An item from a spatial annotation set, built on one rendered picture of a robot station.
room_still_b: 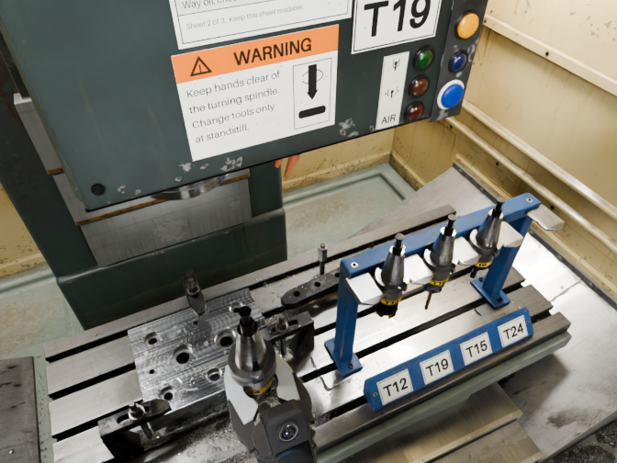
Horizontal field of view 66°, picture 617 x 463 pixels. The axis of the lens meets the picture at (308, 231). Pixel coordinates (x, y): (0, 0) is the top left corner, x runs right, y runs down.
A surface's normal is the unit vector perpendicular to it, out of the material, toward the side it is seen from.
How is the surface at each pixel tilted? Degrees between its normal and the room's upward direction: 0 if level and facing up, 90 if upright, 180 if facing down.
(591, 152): 90
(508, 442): 8
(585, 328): 24
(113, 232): 90
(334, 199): 0
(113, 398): 0
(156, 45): 90
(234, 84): 90
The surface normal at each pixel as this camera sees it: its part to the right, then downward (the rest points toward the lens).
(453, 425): 0.11, -0.74
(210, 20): 0.43, 0.64
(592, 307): -0.37, -0.53
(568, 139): -0.90, 0.30
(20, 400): 0.37, -0.77
